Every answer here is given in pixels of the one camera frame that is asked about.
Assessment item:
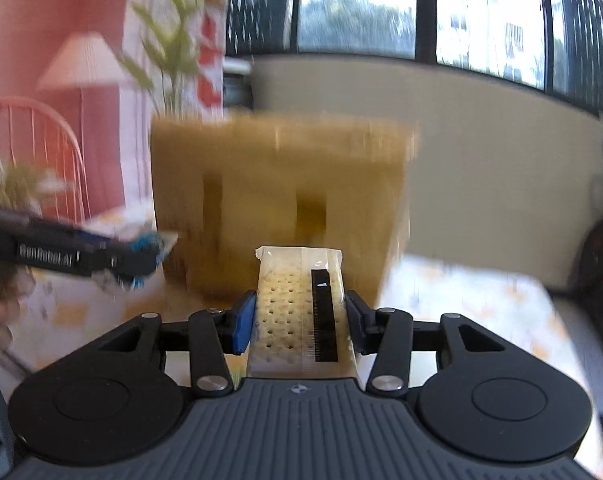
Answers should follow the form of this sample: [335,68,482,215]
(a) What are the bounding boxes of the blue and white snack packet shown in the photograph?
[94,225,180,293]

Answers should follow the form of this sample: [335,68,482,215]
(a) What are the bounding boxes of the black framed window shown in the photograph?
[224,0,603,111]

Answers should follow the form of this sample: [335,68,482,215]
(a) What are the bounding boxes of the white cracker packet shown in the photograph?
[246,245,362,378]

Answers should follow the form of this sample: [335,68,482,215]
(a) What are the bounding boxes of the printed backdrop cloth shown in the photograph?
[0,0,232,231]

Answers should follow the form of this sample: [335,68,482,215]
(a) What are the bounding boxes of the person's left hand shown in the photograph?
[0,270,37,361]

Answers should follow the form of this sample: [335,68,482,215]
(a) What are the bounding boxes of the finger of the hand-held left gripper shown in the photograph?
[76,232,160,283]

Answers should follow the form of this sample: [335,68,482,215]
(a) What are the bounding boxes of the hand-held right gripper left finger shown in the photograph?
[104,290,260,397]

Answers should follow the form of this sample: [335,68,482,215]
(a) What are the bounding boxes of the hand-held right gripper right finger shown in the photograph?
[344,290,505,396]

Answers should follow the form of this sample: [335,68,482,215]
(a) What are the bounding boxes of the brown paper bag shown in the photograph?
[150,115,422,306]

